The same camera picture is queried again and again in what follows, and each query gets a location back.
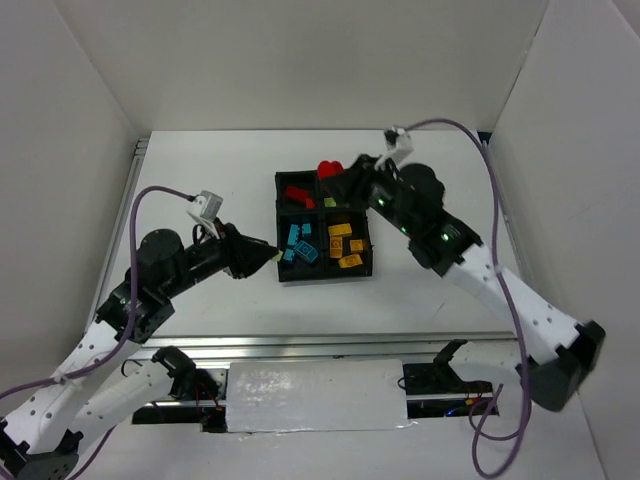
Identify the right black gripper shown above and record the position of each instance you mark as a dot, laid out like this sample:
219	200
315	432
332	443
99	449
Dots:
364	176

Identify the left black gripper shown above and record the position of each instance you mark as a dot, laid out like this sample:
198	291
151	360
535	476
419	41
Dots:
233	252

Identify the red rounded lego brick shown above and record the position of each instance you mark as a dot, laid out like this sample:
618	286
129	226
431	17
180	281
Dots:
326	169

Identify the yellow long lego brick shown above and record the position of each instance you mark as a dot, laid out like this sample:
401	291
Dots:
340	230

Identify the small cyan lego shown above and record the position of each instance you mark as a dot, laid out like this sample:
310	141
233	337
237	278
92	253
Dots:
288	256

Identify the small yellow lego brick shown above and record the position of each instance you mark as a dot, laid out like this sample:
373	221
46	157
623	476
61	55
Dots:
356	246

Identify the cyan rounded lego piece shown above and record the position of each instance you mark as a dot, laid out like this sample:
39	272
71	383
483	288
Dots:
307	252

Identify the yellow rounded lego brick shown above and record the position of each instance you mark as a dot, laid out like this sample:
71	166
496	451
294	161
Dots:
350	261

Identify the blue long lego brick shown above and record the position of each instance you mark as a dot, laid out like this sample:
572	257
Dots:
293	235

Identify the yellow butterfly lego piece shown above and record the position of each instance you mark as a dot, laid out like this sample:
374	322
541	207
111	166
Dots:
336	243

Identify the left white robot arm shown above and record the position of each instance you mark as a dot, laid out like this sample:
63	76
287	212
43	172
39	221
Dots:
45	437

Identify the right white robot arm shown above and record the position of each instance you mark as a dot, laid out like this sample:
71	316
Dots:
557	352

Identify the black four-compartment sorting tray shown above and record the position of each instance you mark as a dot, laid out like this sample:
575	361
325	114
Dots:
326	266

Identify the white foil-covered panel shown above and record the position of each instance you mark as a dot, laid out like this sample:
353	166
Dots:
323	396

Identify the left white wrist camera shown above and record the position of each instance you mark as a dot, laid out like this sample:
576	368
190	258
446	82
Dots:
204	208

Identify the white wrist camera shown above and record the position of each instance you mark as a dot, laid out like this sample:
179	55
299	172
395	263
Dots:
204	208
399	146

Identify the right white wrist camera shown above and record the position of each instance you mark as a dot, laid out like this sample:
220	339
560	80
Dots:
399	146

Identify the aluminium frame rail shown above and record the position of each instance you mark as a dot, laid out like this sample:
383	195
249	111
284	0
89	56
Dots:
273	347

